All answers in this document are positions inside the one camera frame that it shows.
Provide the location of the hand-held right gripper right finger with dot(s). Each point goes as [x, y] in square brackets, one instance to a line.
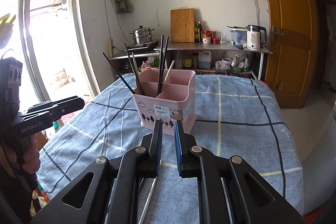
[178, 150]

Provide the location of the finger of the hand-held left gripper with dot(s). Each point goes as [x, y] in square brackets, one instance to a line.
[39, 106]
[67, 107]

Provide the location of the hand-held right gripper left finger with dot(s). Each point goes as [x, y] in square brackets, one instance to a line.
[157, 145]

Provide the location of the pink utensil basket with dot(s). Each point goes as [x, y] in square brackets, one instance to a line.
[170, 106]

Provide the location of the silver metal chopstick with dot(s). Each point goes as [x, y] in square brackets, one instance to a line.
[148, 200]

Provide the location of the cream white chopstick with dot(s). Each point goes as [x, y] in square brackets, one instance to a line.
[169, 71]

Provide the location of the black chopstick silver band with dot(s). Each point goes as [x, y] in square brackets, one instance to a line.
[129, 56]

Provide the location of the wooden chopstick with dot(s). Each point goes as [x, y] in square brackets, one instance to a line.
[135, 64]

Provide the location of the person's left hand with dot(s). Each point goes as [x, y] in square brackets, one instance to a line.
[30, 161]

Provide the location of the blue plaid tablecloth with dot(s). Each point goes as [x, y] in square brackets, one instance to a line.
[236, 113]

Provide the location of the clear plastic jug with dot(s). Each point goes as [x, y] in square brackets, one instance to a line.
[204, 61]

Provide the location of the black induction cooker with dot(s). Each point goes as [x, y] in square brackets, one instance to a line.
[144, 46]

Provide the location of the steel steamer pot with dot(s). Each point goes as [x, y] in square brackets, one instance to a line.
[141, 35]

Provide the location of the steel counter table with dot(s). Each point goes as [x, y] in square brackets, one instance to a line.
[210, 46]

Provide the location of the red lid jar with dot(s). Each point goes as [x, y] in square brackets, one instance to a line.
[206, 37]

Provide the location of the dark oil bottle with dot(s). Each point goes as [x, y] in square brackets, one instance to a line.
[200, 32]

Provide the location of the clear drinking glass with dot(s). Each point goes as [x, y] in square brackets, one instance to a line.
[223, 38]

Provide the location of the wooden cutting board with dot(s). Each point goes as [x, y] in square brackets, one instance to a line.
[182, 26]

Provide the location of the water filter pitcher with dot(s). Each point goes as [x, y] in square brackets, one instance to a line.
[237, 36]

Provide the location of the white electric kettle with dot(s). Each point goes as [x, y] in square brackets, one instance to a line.
[254, 39]

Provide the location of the wooden door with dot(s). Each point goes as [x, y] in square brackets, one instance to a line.
[288, 29]

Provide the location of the wall power strip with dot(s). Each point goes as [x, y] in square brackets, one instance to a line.
[110, 48]

